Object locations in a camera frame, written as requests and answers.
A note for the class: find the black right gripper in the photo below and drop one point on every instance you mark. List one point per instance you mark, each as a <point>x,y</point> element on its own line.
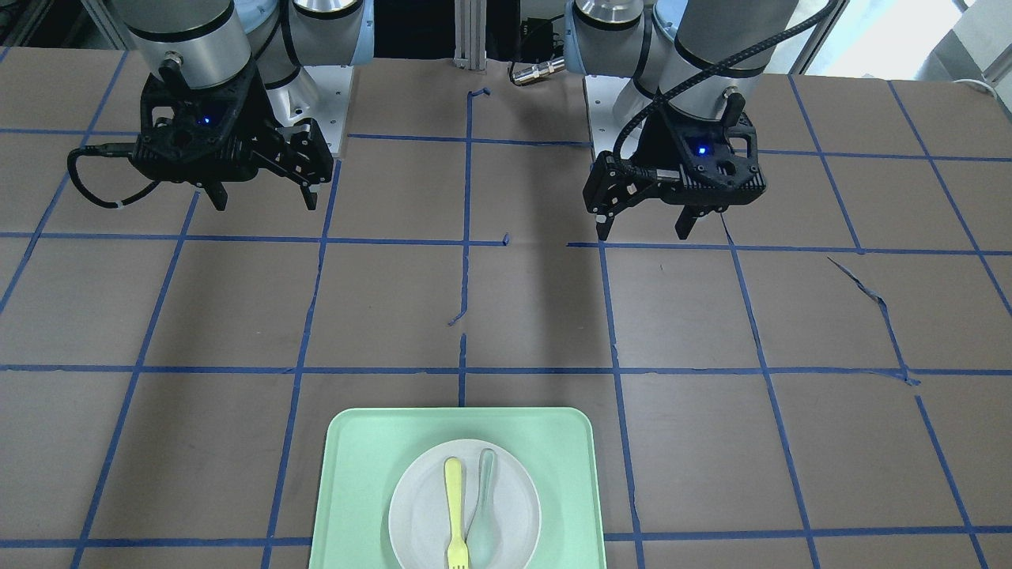
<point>254,111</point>

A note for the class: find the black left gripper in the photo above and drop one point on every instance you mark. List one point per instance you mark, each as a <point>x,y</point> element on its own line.
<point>658,144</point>

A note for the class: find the white round plate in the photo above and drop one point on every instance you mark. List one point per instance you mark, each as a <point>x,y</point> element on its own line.
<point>418,517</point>

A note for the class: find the yellow plastic fork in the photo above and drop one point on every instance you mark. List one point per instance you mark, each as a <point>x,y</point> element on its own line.
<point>457,552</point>

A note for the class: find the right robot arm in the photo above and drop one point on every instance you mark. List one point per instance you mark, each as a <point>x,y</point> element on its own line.
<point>216,38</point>

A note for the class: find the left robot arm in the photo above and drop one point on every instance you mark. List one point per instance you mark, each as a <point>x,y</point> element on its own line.
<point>662,45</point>

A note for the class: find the gold metal cylinder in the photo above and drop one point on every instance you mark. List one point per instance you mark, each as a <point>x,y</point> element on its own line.
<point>537,72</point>

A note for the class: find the light green tray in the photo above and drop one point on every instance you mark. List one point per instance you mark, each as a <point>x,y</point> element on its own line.
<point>368,450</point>

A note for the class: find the pale green plastic spoon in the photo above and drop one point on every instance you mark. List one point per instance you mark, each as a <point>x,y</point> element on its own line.
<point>481,537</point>

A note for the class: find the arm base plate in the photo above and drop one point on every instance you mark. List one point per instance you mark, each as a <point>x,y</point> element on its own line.
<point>322,93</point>
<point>611,103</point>

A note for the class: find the aluminium frame post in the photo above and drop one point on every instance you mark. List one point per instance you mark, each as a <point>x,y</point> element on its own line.
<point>469,30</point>

